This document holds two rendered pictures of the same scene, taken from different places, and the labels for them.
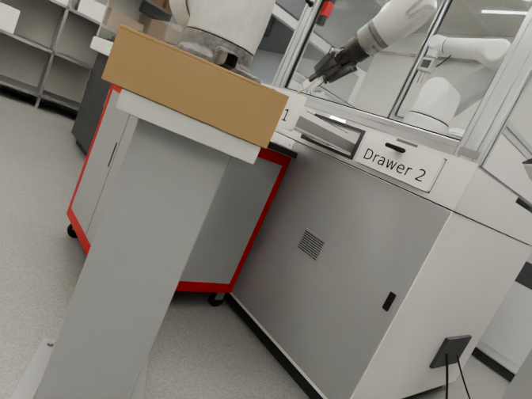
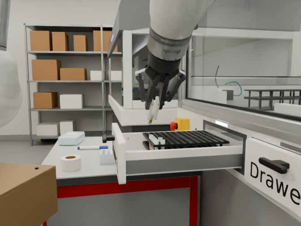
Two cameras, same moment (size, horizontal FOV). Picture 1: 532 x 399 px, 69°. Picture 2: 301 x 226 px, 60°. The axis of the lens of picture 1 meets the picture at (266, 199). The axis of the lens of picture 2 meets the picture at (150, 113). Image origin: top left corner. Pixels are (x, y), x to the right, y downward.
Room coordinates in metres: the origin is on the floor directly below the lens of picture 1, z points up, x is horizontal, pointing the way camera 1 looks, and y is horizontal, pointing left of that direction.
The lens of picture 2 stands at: (0.70, -0.36, 1.07)
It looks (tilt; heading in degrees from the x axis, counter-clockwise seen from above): 7 degrees down; 32
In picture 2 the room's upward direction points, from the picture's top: straight up
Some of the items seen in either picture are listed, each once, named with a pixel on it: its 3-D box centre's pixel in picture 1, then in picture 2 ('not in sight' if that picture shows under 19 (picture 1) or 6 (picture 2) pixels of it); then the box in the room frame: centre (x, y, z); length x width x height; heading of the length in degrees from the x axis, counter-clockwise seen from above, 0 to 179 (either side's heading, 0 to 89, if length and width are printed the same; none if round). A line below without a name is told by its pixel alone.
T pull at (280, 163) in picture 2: (397, 148); (277, 164); (1.26, -0.31, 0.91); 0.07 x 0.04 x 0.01; 43
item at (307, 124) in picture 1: (309, 127); (185, 148); (1.44, -0.04, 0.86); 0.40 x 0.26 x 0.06; 133
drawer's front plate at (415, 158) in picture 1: (396, 160); (288, 179); (1.28, -0.33, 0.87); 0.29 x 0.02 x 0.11; 43
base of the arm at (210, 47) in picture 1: (218, 55); not in sight; (0.85, 0.22, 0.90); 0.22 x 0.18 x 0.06; 28
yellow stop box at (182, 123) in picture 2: not in sight; (181, 125); (1.74, 0.12, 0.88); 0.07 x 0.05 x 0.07; 43
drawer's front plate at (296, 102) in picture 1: (270, 104); (117, 148); (1.29, 0.12, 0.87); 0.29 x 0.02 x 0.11; 43
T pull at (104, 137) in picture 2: not in sight; (108, 138); (1.27, 0.13, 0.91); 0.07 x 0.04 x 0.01; 43
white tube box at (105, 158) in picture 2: not in sight; (116, 155); (1.48, 0.28, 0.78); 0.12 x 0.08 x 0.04; 131
